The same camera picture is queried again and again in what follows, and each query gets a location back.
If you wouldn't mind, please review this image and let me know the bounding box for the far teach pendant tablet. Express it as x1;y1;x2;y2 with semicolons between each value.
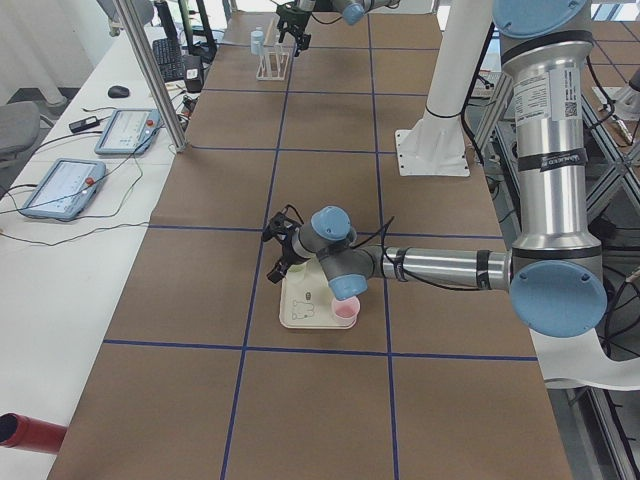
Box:
94;109;162;156

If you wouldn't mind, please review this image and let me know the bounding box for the cream plastic tray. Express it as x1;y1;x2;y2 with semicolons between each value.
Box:
279;259;357;330

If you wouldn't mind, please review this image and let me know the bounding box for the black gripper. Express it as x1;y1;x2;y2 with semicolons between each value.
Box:
261;212;313;283
276;0;313;56

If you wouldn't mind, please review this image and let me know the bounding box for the teach pendant tablet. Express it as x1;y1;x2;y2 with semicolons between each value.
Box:
19;158;107;221
94;109;162;156

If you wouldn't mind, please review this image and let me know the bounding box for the pink plastic cup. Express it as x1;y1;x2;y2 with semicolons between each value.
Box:
331;296;361;325

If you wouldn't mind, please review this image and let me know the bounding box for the light blue plastic cup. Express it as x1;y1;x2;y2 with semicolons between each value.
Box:
250;29;264;56

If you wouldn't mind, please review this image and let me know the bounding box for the pale cream plastic cup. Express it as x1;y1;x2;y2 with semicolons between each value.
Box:
289;263;307;274

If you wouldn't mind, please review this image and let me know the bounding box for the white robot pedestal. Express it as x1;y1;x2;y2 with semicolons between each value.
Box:
395;0;493;177

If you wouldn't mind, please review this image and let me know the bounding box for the aluminium frame post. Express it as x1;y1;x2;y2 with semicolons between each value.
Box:
114;0;187;153

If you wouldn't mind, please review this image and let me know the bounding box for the near teach pendant tablet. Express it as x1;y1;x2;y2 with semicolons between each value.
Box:
19;158;107;221

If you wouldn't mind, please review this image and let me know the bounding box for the white wire cup rack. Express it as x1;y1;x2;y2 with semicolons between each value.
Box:
254;19;290;81

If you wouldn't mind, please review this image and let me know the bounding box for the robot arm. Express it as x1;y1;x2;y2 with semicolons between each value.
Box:
275;0;400;56
262;1;608;338

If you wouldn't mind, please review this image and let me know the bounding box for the white chair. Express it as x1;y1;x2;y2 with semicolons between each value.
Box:
530;329;640;391

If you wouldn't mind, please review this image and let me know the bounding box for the grey office chair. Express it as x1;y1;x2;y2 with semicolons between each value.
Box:
1;101;41;165

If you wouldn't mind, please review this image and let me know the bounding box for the red cylinder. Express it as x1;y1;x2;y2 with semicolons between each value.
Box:
1;413;67;454

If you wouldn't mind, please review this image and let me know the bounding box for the black computer mouse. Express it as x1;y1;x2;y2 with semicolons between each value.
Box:
107;85;130;99

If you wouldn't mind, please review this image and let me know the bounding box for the black keyboard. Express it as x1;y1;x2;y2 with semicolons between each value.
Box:
152;38;184;82

